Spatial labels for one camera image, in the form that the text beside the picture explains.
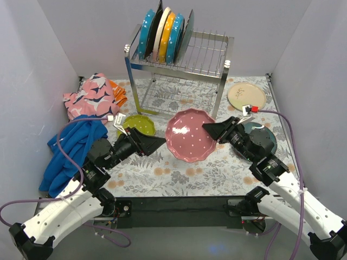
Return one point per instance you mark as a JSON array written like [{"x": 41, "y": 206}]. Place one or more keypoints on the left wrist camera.
[{"x": 118, "y": 121}]

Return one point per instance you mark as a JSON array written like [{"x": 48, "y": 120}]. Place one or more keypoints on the leftmost blue dotted plate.
[{"x": 144, "y": 33}]

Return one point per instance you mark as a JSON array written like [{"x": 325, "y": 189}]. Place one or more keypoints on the aluminium frame rail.
[{"x": 257, "y": 217}]

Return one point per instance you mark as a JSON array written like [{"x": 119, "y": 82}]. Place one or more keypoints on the teal floral plate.
[{"x": 253, "y": 125}]

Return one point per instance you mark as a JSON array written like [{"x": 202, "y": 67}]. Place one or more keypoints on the dark green brown plate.
[{"x": 186, "y": 37}]

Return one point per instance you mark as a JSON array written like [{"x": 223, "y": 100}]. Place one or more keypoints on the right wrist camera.
[{"x": 247, "y": 112}]

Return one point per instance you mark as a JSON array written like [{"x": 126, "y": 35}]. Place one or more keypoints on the steel dish rack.
[{"x": 196, "y": 81}]

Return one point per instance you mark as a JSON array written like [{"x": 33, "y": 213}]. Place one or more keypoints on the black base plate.
[{"x": 182, "y": 212}]

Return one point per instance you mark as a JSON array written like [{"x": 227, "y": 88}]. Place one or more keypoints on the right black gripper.
[{"x": 227, "y": 130}]

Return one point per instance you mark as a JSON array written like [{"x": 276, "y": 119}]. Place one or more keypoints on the beige plate with sprig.
[{"x": 244, "y": 93}]

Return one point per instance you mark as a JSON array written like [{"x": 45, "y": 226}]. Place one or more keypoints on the cream white plate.
[{"x": 160, "y": 29}]

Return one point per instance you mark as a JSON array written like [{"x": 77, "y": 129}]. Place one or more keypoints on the orange cloth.
[{"x": 119, "y": 94}]

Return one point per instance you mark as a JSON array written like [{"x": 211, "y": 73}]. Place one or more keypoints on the orange dotted plate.
[{"x": 165, "y": 37}]

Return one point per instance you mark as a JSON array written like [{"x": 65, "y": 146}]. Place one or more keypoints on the pink whale pattern cloth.
[{"x": 95, "y": 98}]

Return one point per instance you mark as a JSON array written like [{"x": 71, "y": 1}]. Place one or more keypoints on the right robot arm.
[{"x": 284, "y": 197}]

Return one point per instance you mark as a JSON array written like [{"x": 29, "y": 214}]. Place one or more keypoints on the blue dotted plate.
[
  {"x": 144, "y": 33},
  {"x": 174, "y": 38}
]

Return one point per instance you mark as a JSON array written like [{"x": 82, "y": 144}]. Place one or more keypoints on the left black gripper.
[{"x": 136, "y": 141}]

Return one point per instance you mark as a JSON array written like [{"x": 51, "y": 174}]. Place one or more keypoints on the floral table mat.
[{"x": 222, "y": 173}]

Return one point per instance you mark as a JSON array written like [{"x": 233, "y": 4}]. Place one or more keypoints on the black square plate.
[{"x": 153, "y": 30}]

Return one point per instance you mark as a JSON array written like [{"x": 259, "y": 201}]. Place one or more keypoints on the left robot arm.
[{"x": 83, "y": 198}]

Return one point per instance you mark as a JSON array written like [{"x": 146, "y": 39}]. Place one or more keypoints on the pink dotted plate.
[{"x": 185, "y": 137}]

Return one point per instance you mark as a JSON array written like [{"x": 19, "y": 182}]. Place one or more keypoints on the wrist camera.
[
  {"x": 247, "y": 112},
  {"x": 118, "y": 121}
]

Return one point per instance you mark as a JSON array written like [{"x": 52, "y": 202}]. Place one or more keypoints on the blue fleece cloth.
[{"x": 76, "y": 140}]

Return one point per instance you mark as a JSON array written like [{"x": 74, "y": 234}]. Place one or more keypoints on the lime green dotted plate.
[{"x": 140, "y": 122}]

